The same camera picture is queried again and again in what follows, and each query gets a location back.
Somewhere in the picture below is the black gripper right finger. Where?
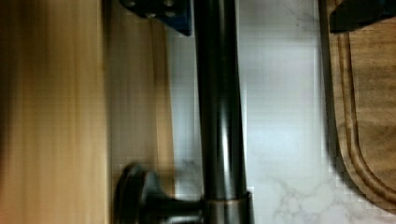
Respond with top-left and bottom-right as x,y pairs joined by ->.
329,0 -> 396,34

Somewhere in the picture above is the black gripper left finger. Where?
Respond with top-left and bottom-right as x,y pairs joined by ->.
120,0 -> 192,36

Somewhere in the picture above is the light wooden drawer front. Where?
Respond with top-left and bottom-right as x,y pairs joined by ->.
1,0 -> 175,224

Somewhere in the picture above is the wooden cutting board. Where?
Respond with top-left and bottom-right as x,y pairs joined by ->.
318,0 -> 396,214

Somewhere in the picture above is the black metal drawer handle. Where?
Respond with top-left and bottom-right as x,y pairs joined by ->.
112,0 -> 254,224

